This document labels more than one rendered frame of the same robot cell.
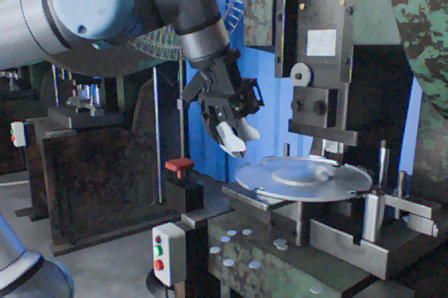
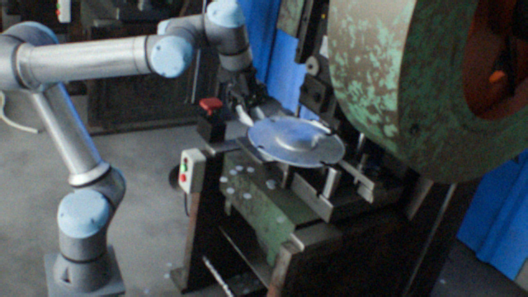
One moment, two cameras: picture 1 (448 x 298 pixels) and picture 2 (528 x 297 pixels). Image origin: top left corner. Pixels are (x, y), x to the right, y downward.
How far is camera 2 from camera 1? 0.60 m
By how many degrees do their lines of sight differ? 15
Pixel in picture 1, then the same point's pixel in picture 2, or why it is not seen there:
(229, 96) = (245, 96)
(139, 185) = (175, 82)
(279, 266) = (265, 200)
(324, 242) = (299, 190)
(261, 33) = (290, 25)
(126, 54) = not seen: outside the picture
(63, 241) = (97, 124)
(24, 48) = (130, 72)
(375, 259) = (325, 209)
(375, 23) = not seen: hidden behind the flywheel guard
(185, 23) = (224, 50)
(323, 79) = (326, 75)
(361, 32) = not seen: hidden behind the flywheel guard
